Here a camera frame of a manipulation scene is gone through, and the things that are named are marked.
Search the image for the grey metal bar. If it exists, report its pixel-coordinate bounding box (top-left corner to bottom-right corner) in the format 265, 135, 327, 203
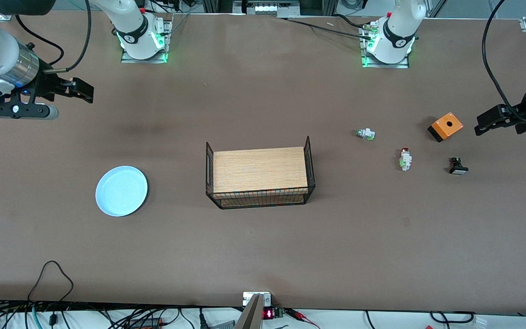
235, 293, 264, 329

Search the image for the black power adapter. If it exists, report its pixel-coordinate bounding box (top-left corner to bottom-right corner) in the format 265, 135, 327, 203
128, 317, 163, 329

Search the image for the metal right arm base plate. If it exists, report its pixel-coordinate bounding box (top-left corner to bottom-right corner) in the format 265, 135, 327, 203
121, 19, 172, 64

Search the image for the wooden board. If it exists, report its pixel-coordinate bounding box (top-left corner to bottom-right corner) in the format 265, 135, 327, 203
213, 146, 309, 193

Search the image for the black cable across table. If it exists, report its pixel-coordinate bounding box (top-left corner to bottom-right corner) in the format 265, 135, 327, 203
286, 17, 373, 37

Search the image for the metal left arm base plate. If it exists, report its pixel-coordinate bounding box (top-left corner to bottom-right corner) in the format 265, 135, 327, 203
360, 21, 410, 69

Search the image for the red clip lead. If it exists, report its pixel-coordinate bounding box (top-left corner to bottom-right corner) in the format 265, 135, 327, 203
286, 308, 321, 329

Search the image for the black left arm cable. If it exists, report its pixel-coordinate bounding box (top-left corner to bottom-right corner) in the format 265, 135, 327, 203
482, 0, 526, 125

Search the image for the white mounting bracket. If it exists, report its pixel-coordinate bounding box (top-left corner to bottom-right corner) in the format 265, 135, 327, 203
243, 292, 272, 307

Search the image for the orange button enclosure box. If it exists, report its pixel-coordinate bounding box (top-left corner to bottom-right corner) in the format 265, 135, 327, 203
427, 112, 464, 143

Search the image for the wire basket wooden top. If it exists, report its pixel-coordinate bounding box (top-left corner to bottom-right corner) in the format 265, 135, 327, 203
205, 136, 316, 210

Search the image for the looped black cable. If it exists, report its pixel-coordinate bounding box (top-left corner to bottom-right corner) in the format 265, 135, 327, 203
28, 260, 74, 304

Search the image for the light blue plate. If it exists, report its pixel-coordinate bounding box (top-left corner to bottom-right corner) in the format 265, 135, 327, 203
95, 165, 148, 217

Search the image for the white lit device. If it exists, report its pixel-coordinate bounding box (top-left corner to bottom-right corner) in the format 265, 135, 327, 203
243, 0, 300, 16

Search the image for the black square push button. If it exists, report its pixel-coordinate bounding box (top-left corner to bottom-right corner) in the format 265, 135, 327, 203
449, 157, 469, 175

